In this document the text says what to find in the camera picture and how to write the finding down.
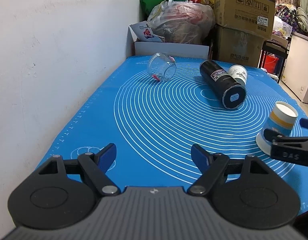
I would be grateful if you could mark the colourful clothes pile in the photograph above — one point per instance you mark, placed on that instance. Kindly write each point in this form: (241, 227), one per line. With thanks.
(290, 12)

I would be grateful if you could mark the black metal stool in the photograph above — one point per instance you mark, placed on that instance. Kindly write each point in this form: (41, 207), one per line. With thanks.
(276, 49)

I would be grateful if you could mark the lower brown cardboard box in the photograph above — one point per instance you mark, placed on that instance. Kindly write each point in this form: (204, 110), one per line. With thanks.
(237, 47)

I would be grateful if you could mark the clear glass jar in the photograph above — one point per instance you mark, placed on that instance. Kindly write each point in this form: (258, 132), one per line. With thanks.
(161, 67)

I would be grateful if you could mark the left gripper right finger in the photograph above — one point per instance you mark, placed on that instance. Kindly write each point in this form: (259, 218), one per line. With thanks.
(246, 192)

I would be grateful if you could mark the blue silicone baking mat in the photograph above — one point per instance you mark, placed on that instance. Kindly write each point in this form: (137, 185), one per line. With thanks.
(154, 124)

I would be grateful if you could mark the white chest freezer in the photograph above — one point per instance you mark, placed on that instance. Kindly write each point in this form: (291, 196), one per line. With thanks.
(295, 75)

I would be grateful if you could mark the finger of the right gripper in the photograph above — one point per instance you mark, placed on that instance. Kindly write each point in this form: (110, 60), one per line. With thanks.
(287, 149)
(304, 123)

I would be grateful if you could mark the brown cardboard box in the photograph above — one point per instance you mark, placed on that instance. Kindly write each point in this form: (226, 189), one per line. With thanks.
(237, 47)
(255, 17)

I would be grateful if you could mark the red plastic bucket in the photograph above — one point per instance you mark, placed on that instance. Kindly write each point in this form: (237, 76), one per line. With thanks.
(270, 63)

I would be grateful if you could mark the upper brown cardboard box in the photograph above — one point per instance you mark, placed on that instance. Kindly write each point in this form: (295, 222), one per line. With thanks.
(255, 17)

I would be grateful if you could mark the white open cardboard box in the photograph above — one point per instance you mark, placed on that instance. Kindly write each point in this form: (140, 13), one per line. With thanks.
(145, 43)

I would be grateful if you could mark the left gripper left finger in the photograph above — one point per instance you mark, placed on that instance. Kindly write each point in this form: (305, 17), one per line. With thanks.
(61, 193)

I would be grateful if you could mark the blue sailboat paper cup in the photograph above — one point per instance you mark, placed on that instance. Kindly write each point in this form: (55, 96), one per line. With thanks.
(281, 119)

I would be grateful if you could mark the white ink-print paper cup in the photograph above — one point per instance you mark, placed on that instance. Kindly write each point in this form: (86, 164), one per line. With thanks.
(239, 73)

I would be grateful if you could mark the black cylindrical bottle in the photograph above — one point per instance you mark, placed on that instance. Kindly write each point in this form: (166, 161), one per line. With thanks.
(229, 91)

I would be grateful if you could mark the clear plastic bag of clothes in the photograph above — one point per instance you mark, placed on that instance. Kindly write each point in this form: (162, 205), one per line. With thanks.
(181, 22)

